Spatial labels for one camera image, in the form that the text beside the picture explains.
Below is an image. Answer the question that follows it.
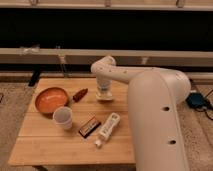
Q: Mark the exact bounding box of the white tube bottle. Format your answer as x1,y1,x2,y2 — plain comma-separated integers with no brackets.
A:
94,113,121,148

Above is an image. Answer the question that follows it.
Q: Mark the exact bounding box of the black cable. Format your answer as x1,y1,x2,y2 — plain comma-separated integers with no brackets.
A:
197,88,213,121

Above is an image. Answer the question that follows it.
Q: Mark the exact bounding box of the blue power box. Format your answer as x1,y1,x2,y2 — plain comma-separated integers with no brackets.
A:
186,92,208,108

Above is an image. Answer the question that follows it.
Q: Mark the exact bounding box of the wooden table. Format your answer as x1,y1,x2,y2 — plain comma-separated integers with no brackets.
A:
8,78,134,166

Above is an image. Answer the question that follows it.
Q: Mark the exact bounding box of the white paper cup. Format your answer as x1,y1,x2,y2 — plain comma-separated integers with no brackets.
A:
53,106,72,130

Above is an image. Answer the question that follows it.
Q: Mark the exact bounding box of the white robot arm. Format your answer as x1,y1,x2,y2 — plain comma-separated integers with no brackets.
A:
91,56,191,171

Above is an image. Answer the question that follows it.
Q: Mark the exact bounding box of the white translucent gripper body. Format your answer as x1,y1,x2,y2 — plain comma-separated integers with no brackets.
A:
97,78,111,94

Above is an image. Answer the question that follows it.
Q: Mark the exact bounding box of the brown spatula tool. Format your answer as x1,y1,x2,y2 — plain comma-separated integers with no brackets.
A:
70,88,88,103

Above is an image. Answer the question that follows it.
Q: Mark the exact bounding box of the orange ceramic bowl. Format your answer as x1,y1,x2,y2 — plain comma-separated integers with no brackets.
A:
35,87,68,114

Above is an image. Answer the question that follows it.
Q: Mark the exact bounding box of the brown chocolate bar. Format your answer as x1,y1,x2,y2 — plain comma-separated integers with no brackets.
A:
79,117,101,138

